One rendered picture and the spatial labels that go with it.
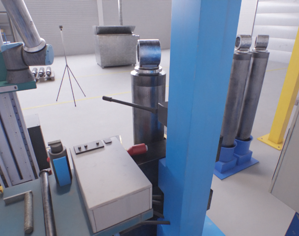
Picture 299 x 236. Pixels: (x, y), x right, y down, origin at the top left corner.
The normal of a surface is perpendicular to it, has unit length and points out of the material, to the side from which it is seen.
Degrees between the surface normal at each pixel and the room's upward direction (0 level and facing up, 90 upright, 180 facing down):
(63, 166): 90
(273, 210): 0
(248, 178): 0
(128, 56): 90
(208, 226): 0
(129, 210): 90
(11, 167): 90
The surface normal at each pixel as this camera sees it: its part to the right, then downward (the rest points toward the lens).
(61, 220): 0.00, -0.91
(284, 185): -0.88, 0.20
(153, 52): 0.17, 0.28
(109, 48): 0.39, 0.39
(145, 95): -0.19, 0.41
